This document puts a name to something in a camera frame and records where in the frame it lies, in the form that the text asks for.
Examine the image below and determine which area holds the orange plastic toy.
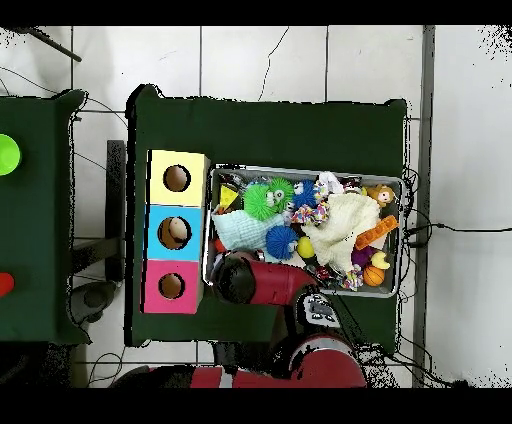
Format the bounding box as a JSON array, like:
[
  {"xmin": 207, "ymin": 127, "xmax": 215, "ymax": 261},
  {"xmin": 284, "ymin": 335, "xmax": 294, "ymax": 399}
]
[{"xmin": 355, "ymin": 214, "xmax": 400, "ymax": 252}]

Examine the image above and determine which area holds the mint green muslin cloth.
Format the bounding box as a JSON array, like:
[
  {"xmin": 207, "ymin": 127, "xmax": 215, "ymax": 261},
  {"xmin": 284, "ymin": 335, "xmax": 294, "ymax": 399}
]
[{"xmin": 211, "ymin": 209, "xmax": 273, "ymax": 253}]

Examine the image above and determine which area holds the large green spiky ball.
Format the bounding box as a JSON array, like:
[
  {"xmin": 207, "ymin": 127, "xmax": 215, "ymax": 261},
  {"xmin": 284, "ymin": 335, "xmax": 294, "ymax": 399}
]
[{"xmin": 243, "ymin": 182, "xmax": 277, "ymax": 223}]

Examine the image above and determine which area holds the cream muslin cloth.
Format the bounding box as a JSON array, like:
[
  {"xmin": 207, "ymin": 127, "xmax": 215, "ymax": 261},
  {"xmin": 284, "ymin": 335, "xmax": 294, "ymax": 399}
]
[{"xmin": 302, "ymin": 191, "xmax": 382, "ymax": 275}]

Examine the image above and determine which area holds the small orange basketball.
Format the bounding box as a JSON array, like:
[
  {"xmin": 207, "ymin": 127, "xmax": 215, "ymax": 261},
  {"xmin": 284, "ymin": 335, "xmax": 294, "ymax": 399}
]
[{"xmin": 363, "ymin": 265, "xmax": 386, "ymax": 288}]

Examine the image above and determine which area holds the small brown plush doll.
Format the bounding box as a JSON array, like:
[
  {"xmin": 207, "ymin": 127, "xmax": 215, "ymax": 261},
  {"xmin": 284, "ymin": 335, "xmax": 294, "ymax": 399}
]
[{"xmin": 366, "ymin": 183, "xmax": 398, "ymax": 209}]

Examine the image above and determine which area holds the blue spiky ball with eye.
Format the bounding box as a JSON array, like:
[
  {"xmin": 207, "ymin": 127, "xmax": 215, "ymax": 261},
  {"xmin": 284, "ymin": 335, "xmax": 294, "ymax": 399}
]
[{"xmin": 292, "ymin": 179, "xmax": 320, "ymax": 211}]

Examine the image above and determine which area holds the green cloth side table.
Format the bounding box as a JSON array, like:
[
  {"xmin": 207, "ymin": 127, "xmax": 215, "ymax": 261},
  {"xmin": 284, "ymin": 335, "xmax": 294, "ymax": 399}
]
[{"xmin": 0, "ymin": 89, "xmax": 88, "ymax": 345}]

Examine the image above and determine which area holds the wooden box with three holes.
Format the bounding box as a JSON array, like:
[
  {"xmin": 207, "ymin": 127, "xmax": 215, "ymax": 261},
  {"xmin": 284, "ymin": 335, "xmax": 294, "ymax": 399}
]
[{"xmin": 142, "ymin": 148, "xmax": 211, "ymax": 316}]

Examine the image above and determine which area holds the yellow cheese wedge toy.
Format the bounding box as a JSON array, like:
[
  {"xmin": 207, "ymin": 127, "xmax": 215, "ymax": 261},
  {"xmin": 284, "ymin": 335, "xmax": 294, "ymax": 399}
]
[{"xmin": 219, "ymin": 184, "xmax": 240, "ymax": 211}]

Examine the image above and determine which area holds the blue spiky rubber ball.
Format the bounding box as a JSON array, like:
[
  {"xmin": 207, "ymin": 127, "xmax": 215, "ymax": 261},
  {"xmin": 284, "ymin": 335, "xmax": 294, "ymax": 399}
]
[{"xmin": 264, "ymin": 224, "xmax": 300, "ymax": 261}]

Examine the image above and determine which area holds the black cable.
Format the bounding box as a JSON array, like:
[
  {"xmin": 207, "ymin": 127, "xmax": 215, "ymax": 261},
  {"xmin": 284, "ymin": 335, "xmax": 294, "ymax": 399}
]
[{"xmin": 402, "ymin": 222, "xmax": 512, "ymax": 243}]

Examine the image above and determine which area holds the bright green round object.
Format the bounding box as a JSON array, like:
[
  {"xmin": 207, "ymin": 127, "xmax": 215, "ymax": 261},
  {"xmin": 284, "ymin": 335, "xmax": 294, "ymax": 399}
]
[{"xmin": 0, "ymin": 133, "xmax": 22, "ymax": 177}]

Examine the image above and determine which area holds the shallow clear mesh bin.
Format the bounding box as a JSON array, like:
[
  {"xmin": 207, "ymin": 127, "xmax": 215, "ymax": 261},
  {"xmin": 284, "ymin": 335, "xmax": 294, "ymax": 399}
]
[{"xmin": 205, "ymin": 165, "xmax": 404, "ymax": 299}]

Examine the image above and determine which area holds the small green spiky ball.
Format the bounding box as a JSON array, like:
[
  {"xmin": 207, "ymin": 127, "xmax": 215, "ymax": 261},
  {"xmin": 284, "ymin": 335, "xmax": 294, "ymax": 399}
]
[{"xmin": 267, "ymin": 177, "xmax": 296, "ymax": 201}]

